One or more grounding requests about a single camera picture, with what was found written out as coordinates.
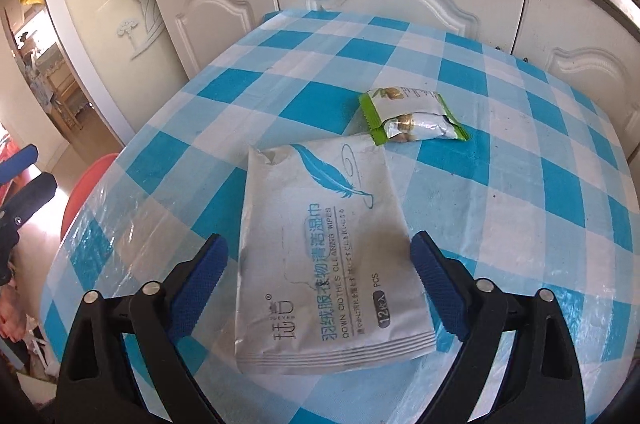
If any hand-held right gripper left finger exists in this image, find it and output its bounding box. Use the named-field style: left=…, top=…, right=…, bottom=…
left=57, top=233, right=230, bottom=424

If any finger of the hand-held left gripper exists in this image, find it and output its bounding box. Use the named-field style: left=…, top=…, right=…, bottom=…
left=0, top=144, right=40, bottom=187
left=0, top=171, right=57, bottom=225

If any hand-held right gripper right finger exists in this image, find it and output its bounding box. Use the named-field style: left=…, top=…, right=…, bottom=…
left=409, top=230, right=586, bottom=424

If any person's left hand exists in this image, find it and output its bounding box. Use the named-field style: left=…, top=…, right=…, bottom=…
left=0, top=286, right=30, bottom=340

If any red plastic stool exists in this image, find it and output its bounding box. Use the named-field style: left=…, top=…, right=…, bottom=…
left=62, top=153, right=121, bottom=237

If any wooden chair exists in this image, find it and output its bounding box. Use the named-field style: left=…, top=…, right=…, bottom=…
left=30, top=49, right=83, bottom=132

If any blue white checkered tablecloth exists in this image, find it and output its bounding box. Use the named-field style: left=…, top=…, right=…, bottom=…
left=39, top=8, right=640, bottom=424

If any white floral refrigerator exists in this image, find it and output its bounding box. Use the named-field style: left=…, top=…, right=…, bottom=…
left=37, top=0, right=193, bottom=155

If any green snack packet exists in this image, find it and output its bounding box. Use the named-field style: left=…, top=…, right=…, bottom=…
left=359, top=85, right=472, bottom=147

